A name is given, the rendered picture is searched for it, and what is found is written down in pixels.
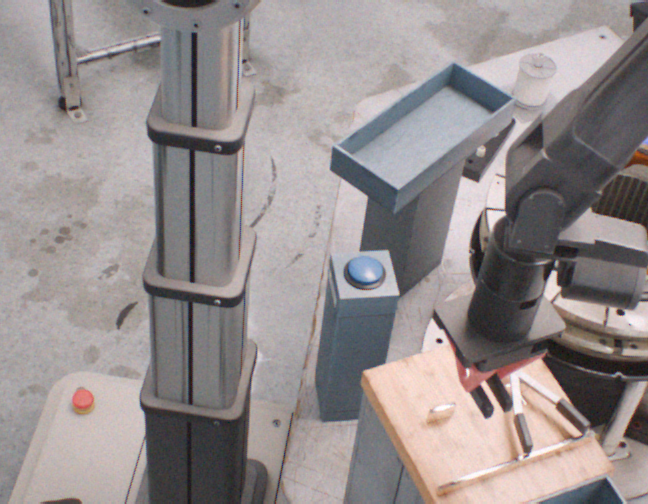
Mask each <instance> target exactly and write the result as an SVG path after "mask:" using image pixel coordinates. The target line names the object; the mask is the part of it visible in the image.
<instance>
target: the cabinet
mask: <svg viewBox="0 0 648 504"><path fill-rule="evenodd" d="M343 504H426V503H425V501H424V499H423V498H422V496H421V494H420V492H419V490H418V488H417V487H416V485H415V482H414V480H413V478H412V476H411V475H410V473H409V471H408V469H407V467H406V465H404V464H403V462H402V460H401V458H400V456H399V455H398V453H397V451H396V448H395V446H394V444H393V443H392V441H391V439H390V437H389V435H388V433H387V432H386V430H385V428H384V426H383V424H382V422H381V421H380V419H379V417H378V414H377V412H376V411H375V409H374V407H373V405H372V403H371V401H369V400H368V398H367V396H366V394H365V392H364V390H363V395H362V400H361V406H360V411H359V418H358V423H357V428H356V434H355V439H354V445H353V451H352V457H351V462H350V467H349V473H348V478H347V485H346V490H345V496H344V501H343Z"/></svg>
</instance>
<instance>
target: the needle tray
mask: <svg viewBox="0 0 648 504"><path fill-rule="evenodd" d="M511 95H512V94H509V93H508V92H506V91H505V90H503V89H501V88H500V87H498V86H496V85H495V84H493V83H491V82H490V81H488V80H486V79H485V78H483V77H481V76H480V75H478V74H475V73H474V72H472V71H470V70H469V69H467V68H466V67H464V66H462V65H461V64H459V63H457V62H456V61H454V60H453V61H452V62H450V63H449V64H448V65H446V66H445V67H443V68H442V69H439V70H438V71H437V72H435V73H434V74H432V75H431V76H429V77H428V78H427V79H425V80H424V81H422V82H421V83H420V84H418V85H417V86H415V87H414V88H412V89H411V90H410V91H408V92H407V94H404V95H403V96H401V97H400V98H399V99H397V100H396V101H394V102H393V103H392V104H390V105H389V106H387V107H386V108H384V109H383V110H382V111H380V112H379V113H377V114H376V115H374V116H373V117H372V118H369V119H368V120H366V121H365V122H364V123H362V124H361V125H359V126H358V128H356V129H355V130H354V131H352V132H351V133H349V134H348V135H346V136H345V137H344V138H342V139H341V140H339V141H338V142H336V143H335V144H333V145H332V149H331V157H330V166H329V171H331V172H332V173H335V174H336V175H337V176H339V177H340V178H342V179H343V180H345V181H346V182H348V183H349V184H350V185H352V186H353V187H355V188H356V189H358V190H359V191H361V192H362V193H364V194H365V195H366V196H367V202H366V209H365V215H364V222H363V228H362V234H361V242H360V248H359V252H369V251H387V250H388V251H389V255H390V259H391V263H392V267H393V271H394V276H395V280H396V284H397V288H398V292H399V298H400V297H402V296H403V295H404V294H405V293H406V292H409V291H410V290H411V289H412V288H413V287H414V286H416V285H417V284H418V283H419V282H420V281H422V280H423V279H424V278H425V277H426V276H427V275H429V274H430V272H431V271H432V270H433V269H435V268H436V267H437V266H438V265H439V264H440V263H441V259H442V255H443V251H445V247H446V242H447V238H448V233H449V229H450V224H451V220H452V216H453V212H454V207H455V203H456V198H457V194H458V189H459V185H460V181H461V177H462V172H463V168H464V163H465V159H466V157H467V156H469V155H470V154H471V153H472V152H474V151H475V150H476V149H479V148H480V147H481V146H482V145H484V144H485V143H486V142H488V141H489V140H490V139H491V138H493V137H494V136H495V135H496V134H498V133H499V132H500V131H502V129H503V128H504V127H505V126H507V125H508V124H509V123H510V122H511V118H513V114H514V110H515V107H516V103H517V98H515V97H514V96H511ZM399 298H398V299H399Z"/></svg>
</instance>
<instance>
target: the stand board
mask: <svg viewBox="0 0 648 504"><path fill-rule="evenodd" d="M520 370H522V371H523V372H525V373H526V374H528V375H529V376H530V377H532V379H533V380H535V381H536V382H537V383H539V384H540V385H542V386H543V387H545V388H547V389H548V390H550V391H551V392H553V393H554V394H556V395H557V396H558V397H560V398H562V397H563V398H564V399H566V400H567V401H568V402H569V403H570V404H571V402H570V401H569V400H568V398H567V397H566V395H565V394H564V392H563V391H562V389H561V388H560V386H559V385H558V383H557V382H556V380H555V379H554V376H553V375H552V373H551V372H550V370H549V369H548V367H547V366H545V364H544V363H543V361H542V360H541V358H540V359H538V360H536V361H534V362H532V363H530V364H529V365H527V366H525V367H523V368H521V369H520ZM481 385H482V386H483V388H484V390H485V391H486V393H487V395H488V397H489V398H490V400H491V402H492V403H493V405H494V407H495V409H494V412H493V416H492V418H490V419H485V418H484V417H483V415H482V412H481V411H480V410H479V408H478V406H476V404H475V403H474V401H473V399H472V397H471V396H470V394H469V392H468V393H466V392H465V391H464V389H463V388H462V386H461V384H460V383H459V377H458V372H457V366H456V361H455V356H454V354H453V351H452V349H451V347H450V344H447V346H444V347H440V348H437V349H433V350H430V351H427V352H424V353H421V354H417V355H414V356H411V357H408V358H404V359H401V360H397V361H394V362H391V363H388V364H385V365H381V366H378V367H375V368H372V369H368V370H365V371H363V372H362V377H361V387H362V389H363V390H364V392H365V394H366V396H367V398H368V400H369V401H371V403H372V405H373V407H374V409H375V411H376V412H377V414H378V417H379V419H380V421H381V422H382V424H383V426H384V428H385V430H386V432H387V433H388V435H389V437H390V439H391V441H392V443H393V444H394V446H395V448H396V451H397V453H398V455H399V456H400V458H401V460H402V462H403V464H404V465H406V467H407V469H408V471H409V473H410V475H411V476H412V478H413V480H414V482H415V485H416V487H417V488H418V490H419V492H420V494H421V496H422V498H423V499H424V501H425V503H426V504H524V503H527V502H529V501H532V500H535V499H537V498H540V497H544V496H546V495H549V494H552V493H554V492H557V491H560V490H563V489H565V488H568V487H571V486H573V485H577V484H580V483H582V482H585V481H588V480H590V479H593V478H596V476H598V475H601V474H604V473H607V474H608V476H609V477H611V479H612V477H613V474H614V472H615V467H614V465H613V464H612V462H611V461H610V459H608V458H607V456H606V455H605V453H604V452H603V450H602V449H601V447H600V446H599V444H598V442H597V441H596V439H595V438H593V440H592V441H591V442H588V443H586V445H583V446H580V447H576V448H574V449H571V450H568V451H565V452H562V453H560V454H557V455H554V456H551V457H549V458H546V459H542V460H539V461H536V462H534V463H531V464H528V465H525V466H523V467H520V468H518V467H517V469H514V470H511V471H508V472H505V473H502V474H499V475H497V476H494V477H491V478H488V479H485V480H483V482H480V483H477V484H473V485H471V486H468V487H465V488H462V489H459V490H457V491H454V492H451V493H448V494H446V495H443V496H440V497H438V496H437V495H436V491H437V487H438V486H441V485H443V484H446V483H449V481H452V480H455V479H457V478H460V477H463V476H466V475H469V474H471V473H474V472H478V471H481V470H484V469H486V468H489V467H492V466H495V465H498V464H500V463H503V462H506V461H510V460H513V459H515V458H519V457H521V456H524V455H527V454H523V451H522V447H521V444H520V441H519V438H518V434H517V431H516V428H515V425H514V410H513V407H512V410H510V411H508V412H503V411H502V409H501V407H500V406H499V404H498V402H497V401H496V399H495V397H494V395H493V394H492V392H491V390H490V389H489V387H488V385H487V384H486V382H483V383H482V384H481ZM521 395H522V396H523V398H524V399H525V401H526V402H527V403H528V404H527V405H524V403H523V402H522V400H521V402H522V411H523V413H524V416H525V419H526V422H527V425H528V428H529V432H530V435H531V438H532V441H533V448H532V451H531V453H532V452H535V451H538V450H541V449H543V448H547V447H550V446H553V444H556V443H558V442H561V441H564V440H567V439H570V438H572V437H575V436H579V435H582V433H580V432H579V431H577V430H576V429H575V428H574V427H573V426H572V425H571V424H570V423H569V422H568V421H567V420H566V419H565V418H564V417H562V416H561V415H560V414H559V413H558V412H557V410H556V409H555V407H556V406H555V405H553V404H552V403H551V402H549V401H548V400H546V399H544V398H543V397H541V396H540V395H538V394H537V393H535V392H534V391H533V390H531V389H530V388H529V390H528V391H525V392H522V393H521ZM451 402H455V403H456V408H455V412H454V416H452V417H449V418H446V419H443V420H439V421H436V422H433V423H430V424H428V423H427V422H426V419H427V414H428V410H429V409H432V408H435V407H438V406H441V405H445V404H448V403H451ZM571 405H572V404H571ZM572 406H573V405H572Z"/></svg>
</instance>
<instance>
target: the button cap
mask: <svg viewBox="0 0 648 504"><path fill-rule="evenodd" d="M382 274H383V267H382V265H381V263H380V262H379V261H378V260H377V259H375V258H373V257H369V256H359V257H356V258H354V259H352V260H351V262H350V263H349V267H348V275H349V278H350V279H351V280H352V281H354V282H355V283H357V284H360V285H374V284H376V283H378V282H379V281H380V280H381V278H382Z"/></svg>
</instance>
